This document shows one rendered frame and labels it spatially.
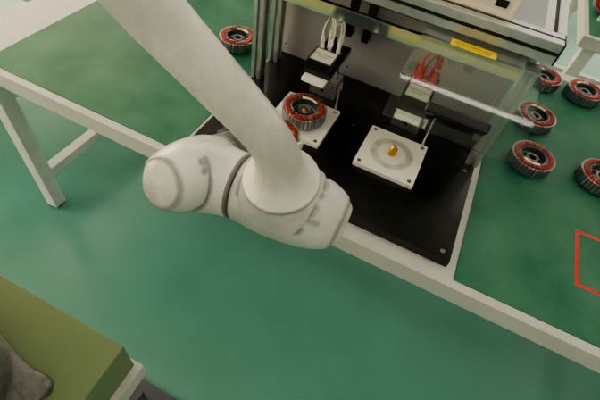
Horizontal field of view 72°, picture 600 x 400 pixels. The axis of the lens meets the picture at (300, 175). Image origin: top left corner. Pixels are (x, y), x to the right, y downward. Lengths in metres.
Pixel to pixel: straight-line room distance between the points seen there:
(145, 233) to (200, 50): 1.43
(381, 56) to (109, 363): 0.94
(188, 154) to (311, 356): 1.11
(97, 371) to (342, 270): 1.19
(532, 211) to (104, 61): 1.19
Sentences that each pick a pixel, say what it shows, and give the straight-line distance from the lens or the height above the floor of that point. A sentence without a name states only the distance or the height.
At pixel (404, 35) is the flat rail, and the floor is 1.03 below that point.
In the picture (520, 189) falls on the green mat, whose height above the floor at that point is 0.75.
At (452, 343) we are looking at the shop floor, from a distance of 1.75.
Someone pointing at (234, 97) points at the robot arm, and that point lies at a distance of 0.42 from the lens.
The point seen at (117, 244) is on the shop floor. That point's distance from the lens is 1.79.
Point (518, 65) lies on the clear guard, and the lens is 0.94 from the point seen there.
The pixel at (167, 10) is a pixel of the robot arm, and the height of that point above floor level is 1.29.
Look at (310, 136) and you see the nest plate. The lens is 1.02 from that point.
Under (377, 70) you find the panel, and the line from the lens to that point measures 1.22.
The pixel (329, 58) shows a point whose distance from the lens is 1.04.
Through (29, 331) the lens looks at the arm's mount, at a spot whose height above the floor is 0.84.
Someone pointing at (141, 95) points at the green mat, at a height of 0.75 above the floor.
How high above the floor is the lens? 1.49
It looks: 49 degrees down
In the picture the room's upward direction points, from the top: 11 degrees clockwise
